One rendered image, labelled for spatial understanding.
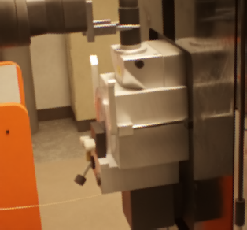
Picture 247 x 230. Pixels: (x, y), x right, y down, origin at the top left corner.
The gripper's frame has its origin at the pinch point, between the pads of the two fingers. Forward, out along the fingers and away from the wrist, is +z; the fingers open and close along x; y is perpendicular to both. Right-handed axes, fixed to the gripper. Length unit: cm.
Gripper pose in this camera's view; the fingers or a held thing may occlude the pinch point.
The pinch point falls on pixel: (136, 24)
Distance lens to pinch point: 66.1
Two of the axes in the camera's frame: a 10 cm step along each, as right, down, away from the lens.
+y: -0.6, -9.4, -3.3
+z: 9.8, -1.2, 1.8
